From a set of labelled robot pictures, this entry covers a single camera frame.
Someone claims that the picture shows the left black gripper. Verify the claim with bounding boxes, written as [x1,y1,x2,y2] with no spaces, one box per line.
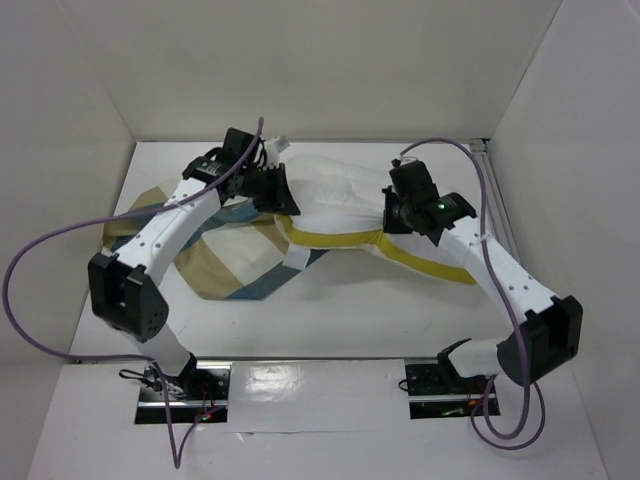
[238,163,297,217]

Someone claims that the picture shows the blue tan white pillowcase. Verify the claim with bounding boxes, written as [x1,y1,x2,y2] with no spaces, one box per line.
[103,180,322,300]

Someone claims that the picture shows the white pillow yellow trim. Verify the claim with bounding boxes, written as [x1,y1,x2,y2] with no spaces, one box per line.
[276,154,475,285]

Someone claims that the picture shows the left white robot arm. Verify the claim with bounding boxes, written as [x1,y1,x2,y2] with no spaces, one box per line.
[88,128,300,399]

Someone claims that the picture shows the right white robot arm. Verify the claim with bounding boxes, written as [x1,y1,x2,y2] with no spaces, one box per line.
[383,159,583,392]

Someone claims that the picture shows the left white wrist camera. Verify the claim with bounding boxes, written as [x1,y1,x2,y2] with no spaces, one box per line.
[261,136,290,168]

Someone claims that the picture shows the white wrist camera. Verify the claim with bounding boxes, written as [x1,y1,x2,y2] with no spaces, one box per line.
[261,136,290,168]
[391,155,418,169]

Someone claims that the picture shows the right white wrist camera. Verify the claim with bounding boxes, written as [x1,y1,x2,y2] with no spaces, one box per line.
[391,155,418,169]

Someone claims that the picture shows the aluminium rail frame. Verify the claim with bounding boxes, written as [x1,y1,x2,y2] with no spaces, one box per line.
[469,138,521,261]

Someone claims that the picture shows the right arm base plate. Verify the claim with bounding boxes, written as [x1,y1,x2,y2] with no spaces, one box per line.
[397,358,488,420]

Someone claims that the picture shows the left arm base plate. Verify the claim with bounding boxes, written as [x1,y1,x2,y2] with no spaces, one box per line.
[119,360,232,425]

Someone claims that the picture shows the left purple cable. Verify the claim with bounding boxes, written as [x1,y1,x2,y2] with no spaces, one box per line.
[2,117,266,469]

